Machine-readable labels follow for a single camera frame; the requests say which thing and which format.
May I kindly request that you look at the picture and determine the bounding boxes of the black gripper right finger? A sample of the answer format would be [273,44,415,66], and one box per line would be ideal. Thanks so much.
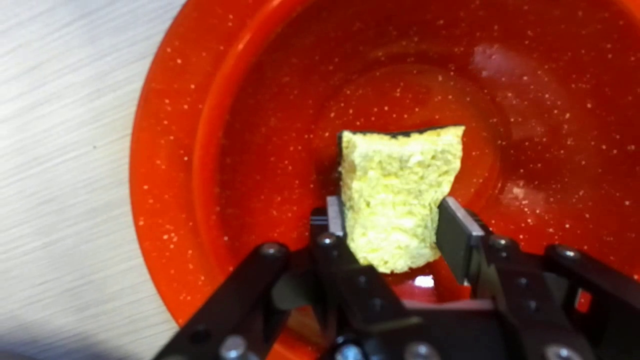
[437,196,536,303]

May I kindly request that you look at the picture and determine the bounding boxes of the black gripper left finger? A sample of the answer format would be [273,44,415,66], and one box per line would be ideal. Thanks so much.
[308,196,402,322]

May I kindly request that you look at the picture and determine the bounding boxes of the yellow sponge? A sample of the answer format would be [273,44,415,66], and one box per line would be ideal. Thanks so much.
[336,124,469,277]

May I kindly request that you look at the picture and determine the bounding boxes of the red bowl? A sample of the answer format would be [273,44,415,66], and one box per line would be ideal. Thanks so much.
[191,0,640,313]

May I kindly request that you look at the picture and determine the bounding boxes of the red plate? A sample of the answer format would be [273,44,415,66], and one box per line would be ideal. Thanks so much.
[128,0,640,360]

